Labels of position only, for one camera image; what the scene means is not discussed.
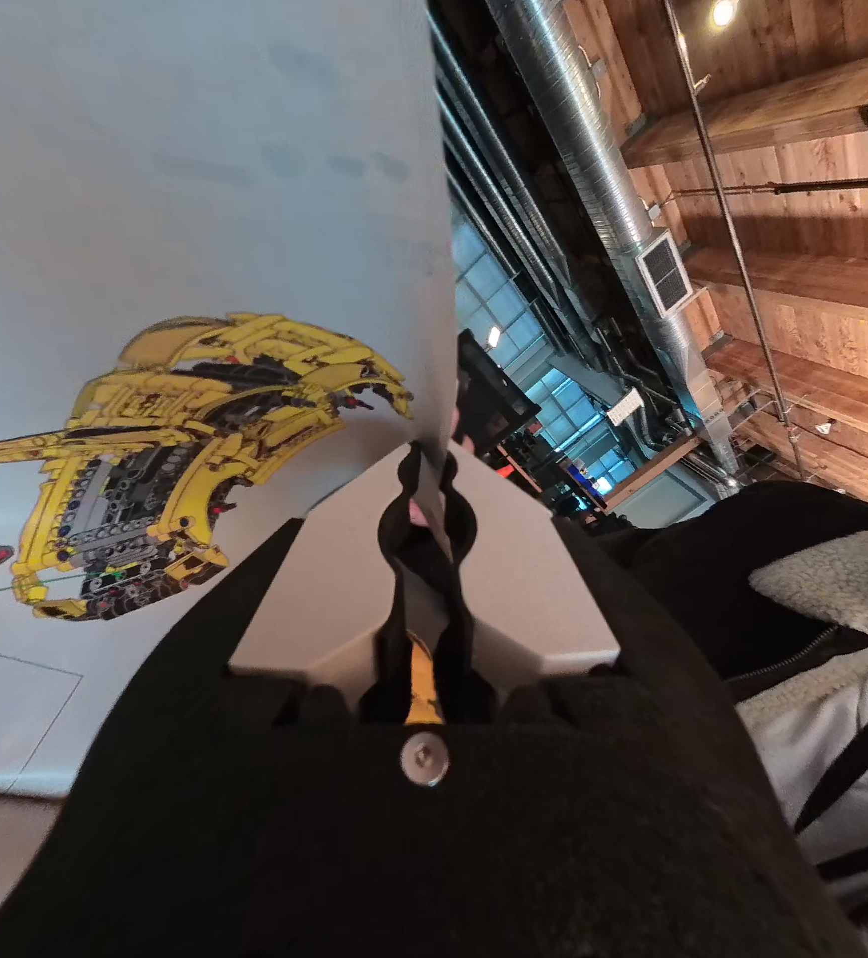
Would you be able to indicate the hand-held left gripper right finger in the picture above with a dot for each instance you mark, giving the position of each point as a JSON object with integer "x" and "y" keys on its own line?
{"x": 538, "y": 599}

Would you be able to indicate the round ceiling lamp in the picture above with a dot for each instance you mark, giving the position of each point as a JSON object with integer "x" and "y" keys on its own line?
{"x": 723, "y": 13}

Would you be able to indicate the building instruction booklet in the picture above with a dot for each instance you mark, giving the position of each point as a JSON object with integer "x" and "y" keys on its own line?
{"x": 179, "y": 187}

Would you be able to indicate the black mesh office chair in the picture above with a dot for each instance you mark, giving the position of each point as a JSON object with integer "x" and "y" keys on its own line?
{"x": 497, "y": 397}

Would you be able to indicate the white air vent grille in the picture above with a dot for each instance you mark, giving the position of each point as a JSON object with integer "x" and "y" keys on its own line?
{"x": 664, "y": 271}

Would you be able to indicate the silver ventilation duct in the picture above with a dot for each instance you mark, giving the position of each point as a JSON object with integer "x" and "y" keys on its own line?
{"x": 598, "y": 150}

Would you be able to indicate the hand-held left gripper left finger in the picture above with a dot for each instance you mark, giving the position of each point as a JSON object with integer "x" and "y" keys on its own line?
{"x": 314, "y": 599}

